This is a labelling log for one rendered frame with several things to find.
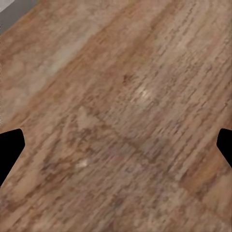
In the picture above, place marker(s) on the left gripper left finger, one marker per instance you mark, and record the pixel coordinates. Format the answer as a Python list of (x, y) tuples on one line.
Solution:
[(12, 144)]

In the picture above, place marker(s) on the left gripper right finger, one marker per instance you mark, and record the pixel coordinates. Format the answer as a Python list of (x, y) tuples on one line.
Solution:
[(224, 143)]

